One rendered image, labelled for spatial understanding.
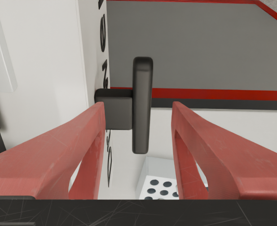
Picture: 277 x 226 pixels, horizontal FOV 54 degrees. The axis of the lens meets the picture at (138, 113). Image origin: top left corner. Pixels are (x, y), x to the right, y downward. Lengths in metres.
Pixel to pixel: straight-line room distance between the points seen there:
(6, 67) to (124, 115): 0.12
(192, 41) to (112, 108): 0.47
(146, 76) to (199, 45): 0.45
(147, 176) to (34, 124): 0.17
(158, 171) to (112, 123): 0.22
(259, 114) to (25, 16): 0.30
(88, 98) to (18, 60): 0.12
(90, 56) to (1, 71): 0.11
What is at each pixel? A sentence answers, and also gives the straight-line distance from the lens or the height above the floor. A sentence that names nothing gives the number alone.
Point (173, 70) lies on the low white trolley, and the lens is 0.49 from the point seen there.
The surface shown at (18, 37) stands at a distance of 0.25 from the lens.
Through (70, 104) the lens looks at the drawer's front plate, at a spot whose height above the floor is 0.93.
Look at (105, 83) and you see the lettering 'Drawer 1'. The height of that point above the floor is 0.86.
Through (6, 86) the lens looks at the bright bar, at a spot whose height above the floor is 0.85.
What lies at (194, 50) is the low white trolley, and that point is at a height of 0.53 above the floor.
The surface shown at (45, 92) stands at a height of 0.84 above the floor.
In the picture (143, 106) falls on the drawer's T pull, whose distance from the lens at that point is 0.17.
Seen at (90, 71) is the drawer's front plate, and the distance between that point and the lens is 0.16.
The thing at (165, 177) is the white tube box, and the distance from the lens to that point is 0.39.
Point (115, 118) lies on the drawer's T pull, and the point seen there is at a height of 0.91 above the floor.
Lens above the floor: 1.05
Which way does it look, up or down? 54 degrees down
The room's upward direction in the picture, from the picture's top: 179 degrees counter-clockwise
